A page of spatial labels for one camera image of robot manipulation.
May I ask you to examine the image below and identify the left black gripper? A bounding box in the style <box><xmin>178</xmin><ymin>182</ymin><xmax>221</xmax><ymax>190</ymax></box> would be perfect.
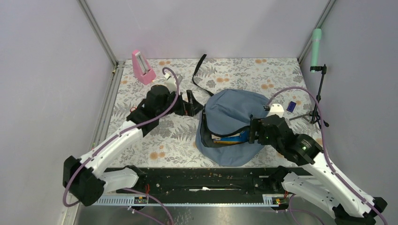
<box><xmin>158</xmin><ymin>88</ymin><xmax>204</xmax><ymax>118</ymax></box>

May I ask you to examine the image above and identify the purple cable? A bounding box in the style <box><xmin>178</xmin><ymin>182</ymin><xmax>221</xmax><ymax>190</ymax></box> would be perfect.
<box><xmin>62</xmin><ymin>67</ymin><xmax>181</xmax><ymax>225</ymax></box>
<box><xmin>264</xmin><ymin>86</ymin><xmax>389</xmax><ymax>225</ymax></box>

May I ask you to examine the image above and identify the black microphone tripod stand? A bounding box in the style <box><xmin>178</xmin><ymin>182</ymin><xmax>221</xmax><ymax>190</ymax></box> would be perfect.
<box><xmin>289</xmin><ymin>64</ymin><xmax>329</xmax><ymax>129</ymax></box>

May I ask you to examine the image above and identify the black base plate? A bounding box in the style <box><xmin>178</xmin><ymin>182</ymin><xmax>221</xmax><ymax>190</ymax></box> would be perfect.
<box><xmin>116</xmin><ymin>167</ymin><xmax>299</xmax><ymax>205</ymax></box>

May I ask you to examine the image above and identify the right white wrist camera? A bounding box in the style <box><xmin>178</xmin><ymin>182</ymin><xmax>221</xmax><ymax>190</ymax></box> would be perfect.
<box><xmin>264</xmin><ymin>104</ymin><xmax>285</xmax><ymax>118</ymax></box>

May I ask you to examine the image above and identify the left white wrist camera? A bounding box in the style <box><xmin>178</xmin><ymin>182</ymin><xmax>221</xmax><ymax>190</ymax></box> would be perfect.
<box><xmin>164</xmin><ymin>72</ymin><xmax>177</xmax><ymax>92</ymax></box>

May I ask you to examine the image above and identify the mint green microphone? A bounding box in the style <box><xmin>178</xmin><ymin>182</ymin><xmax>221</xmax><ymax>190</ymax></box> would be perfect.
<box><xmin>310</xmin><ymin>29</ymin><xmax>322</xmax><ymax>73</ymax></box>

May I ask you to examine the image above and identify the pink metronome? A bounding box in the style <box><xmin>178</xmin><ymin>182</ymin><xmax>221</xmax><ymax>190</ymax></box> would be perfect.
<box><xmin>132</xmin><ymin>50</ymin><xmax>156</xmax><ymax>85</ymax></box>

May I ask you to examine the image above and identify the blue-grey student backpack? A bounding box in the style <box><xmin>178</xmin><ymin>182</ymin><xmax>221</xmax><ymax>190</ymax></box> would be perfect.
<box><xmin>191</xmin><ymin>54</ymin><xmax>271</xmax><ymax>167</ymax></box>

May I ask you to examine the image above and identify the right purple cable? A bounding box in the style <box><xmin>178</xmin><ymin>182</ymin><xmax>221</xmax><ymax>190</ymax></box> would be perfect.
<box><xmin>264</xmin><ymin>86</ymin><xmax>389</xmax><ymax>225</ymax></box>

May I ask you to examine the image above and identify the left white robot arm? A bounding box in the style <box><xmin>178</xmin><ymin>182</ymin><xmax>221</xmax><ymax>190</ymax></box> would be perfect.
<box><xmin>62</xmin><ymin>85</ymin><xmax>204</xmax><ymax>206</ymax></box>

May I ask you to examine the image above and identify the floral table mat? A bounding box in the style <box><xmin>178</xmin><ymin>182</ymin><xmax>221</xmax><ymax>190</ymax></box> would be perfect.
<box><xmin>111</xmin><ymin>57</ymin><xmax>322</xmax><ymax>167</ymax></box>

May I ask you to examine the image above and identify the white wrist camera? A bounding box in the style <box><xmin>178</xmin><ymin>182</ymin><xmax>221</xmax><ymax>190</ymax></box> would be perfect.
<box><xmin>164</xmin><ymin>72</ymin><xmax>177</xmax><ymax>92</ymax></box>
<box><xmin>264</xmin><ymin>104</ymin><xmax>285</xmax><ymax>118</ymax></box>

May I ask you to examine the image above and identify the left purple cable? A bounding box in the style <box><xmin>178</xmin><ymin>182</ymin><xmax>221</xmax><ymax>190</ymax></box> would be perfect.
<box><xmin>62</xmin><ymin>67</ymin><xmax>181</xmax><ymax>225</ymax></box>

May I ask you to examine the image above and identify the orange picture book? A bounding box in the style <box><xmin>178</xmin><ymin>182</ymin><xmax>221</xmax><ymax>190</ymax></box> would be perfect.
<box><xmin>211</xmin><ymin>132</ymin><xmax>241</xmax><ymax>139</ymax></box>

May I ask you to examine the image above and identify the small purple eraser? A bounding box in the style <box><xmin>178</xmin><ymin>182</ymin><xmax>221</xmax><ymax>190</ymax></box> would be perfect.
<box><xmin>286</xmin><ymin>101</ymin><xmax>297</xmax><ymax>113</ymax></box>

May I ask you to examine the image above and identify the blue treehouse book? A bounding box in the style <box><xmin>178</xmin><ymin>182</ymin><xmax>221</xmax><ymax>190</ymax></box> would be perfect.
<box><xmin>211</xmin><ymin>131</ymin><xmax>249</xmax><ymax>144</ymax></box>

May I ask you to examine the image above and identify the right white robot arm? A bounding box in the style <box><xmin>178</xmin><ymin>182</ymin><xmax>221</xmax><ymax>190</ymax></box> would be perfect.
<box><xmin>249</xmin><ymin>115</ymin><xmax>387</xmax><ymax>225</ymax></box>

